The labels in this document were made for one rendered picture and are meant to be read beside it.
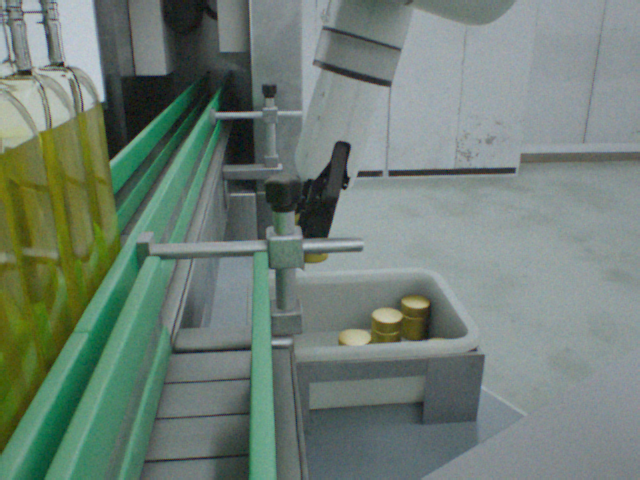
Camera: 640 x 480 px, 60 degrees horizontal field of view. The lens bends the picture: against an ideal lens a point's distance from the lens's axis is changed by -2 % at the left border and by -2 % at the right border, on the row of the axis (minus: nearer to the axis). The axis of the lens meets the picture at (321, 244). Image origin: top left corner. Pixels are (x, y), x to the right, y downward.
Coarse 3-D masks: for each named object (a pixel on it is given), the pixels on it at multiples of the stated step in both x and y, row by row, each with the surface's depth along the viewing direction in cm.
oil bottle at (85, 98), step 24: (48, 72) 33; (72, 72) 34; (72, 96) 33; (96, 96) 37; (96, 120) 37; (96, 144) 36; (96, 168) 36; (96, 192) 36; (96, 216) 36; (96, 240) 37
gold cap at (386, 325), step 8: (376, 312) 62; (384, 312) 62; (392, 312) 62; (376, 320) 61; (384, 320) 61; (392, 320) 61; (400, 320) 61; (376, 328) 61; (384, 328) 61; (392, 328) 61; (400, 328) 61; (376, 336) 62; (384, 336) 61; (392, 336) 61; (400, 336) 62
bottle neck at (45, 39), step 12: (24, 0) 32; (36, 0) 32; (48, 0) 33; (24, 12) 32; (36, 12) 32; (48, 12) 33; (36, 24) 33; (48, 24) 33; (60, 24) 34; (36, 36) 33; (48, 36) 33; (60, 36) 34; (36, 48) 33; (48, 48) 33; (60, 48) 34; (36, 60) 33; (48, 60) 34; (60, 60) 34
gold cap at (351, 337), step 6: (348, 330) 59; (354, 330) 59; (360, 330) 59; (342, 336) 58; (348, 336) 58; (354, 336) 58; (360, 336) 58; (366, 336) 58; (342, 342) 57; (348, 342) 57; (354, 342) 57; (360, 342) 57; (366, 342) 57
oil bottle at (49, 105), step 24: (0, 72) 28; (24, 72) 29; (24, 96) 28; (48, 96) 29; (48, 120) 28; (72, 120) 32; (48, 144) 29; (72, 144) 32; (48, 168) 29; (72, 168) 32; (72, 192) 31; (72, 216) 31; (72, 240) 31; (72, 264) 31; (96, 264) 35; (72, 288) 32; (96, 288) 35; (72, 312) 32
